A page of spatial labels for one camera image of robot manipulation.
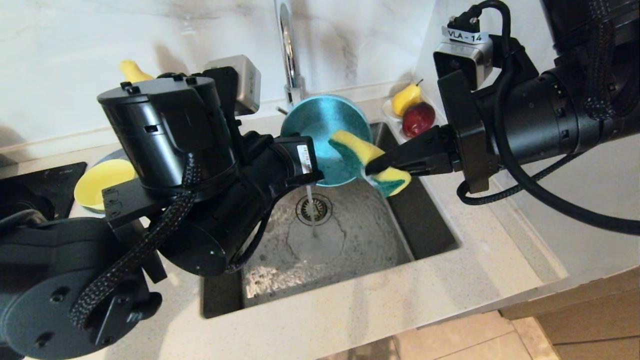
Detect yellow sponge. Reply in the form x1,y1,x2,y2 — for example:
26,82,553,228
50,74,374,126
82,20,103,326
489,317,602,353
328,130,412,197

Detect light blue bowl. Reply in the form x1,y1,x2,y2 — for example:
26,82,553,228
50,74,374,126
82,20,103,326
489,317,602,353
280,95,373,187

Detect chrome faucet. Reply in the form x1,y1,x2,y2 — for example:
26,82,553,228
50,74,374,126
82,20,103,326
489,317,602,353
275,0,308,113

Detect blue-grey plate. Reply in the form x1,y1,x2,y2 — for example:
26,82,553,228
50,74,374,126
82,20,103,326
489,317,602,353
92,148,123,168

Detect pale yellow bowl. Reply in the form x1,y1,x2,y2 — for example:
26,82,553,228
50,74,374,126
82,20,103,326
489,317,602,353
74,159,137,211

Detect orange dish soap bottle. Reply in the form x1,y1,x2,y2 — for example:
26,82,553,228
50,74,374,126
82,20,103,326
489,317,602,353
119,60,153,83

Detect metal sink drain strainer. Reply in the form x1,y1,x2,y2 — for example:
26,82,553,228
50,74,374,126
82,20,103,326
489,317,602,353
295,194,333,227

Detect stainless steel sink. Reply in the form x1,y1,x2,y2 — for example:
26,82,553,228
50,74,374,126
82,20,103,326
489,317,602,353
201,121,461,320

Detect running water stream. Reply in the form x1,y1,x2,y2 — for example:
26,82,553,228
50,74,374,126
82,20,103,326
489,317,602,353
306,185,317,237

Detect dark red apple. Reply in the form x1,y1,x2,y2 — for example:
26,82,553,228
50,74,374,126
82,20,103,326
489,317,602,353
402,101,436,138

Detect yellow pear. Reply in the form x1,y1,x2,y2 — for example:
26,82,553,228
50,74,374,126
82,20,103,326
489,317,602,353
391,78,424,117

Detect black induction cooktop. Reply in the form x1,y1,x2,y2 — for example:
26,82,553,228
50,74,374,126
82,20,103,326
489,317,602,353
0,161,88,221

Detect wooden cabinet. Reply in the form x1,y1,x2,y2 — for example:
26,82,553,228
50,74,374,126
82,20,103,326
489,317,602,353
497,264,640,360

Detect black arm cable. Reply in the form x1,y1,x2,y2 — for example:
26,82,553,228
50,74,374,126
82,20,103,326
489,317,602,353
0,209,48,233
467,0,640,236

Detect thin braided gripper cable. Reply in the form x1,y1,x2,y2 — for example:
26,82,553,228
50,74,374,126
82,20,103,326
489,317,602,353
456,152,583,206
227,200,273,273

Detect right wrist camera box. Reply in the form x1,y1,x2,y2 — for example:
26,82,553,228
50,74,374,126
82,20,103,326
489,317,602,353
432,15,493,91

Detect black braided cable sleeve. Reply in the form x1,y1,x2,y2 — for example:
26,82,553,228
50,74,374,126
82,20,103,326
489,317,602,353
585,0,618,121
69,155,201,328

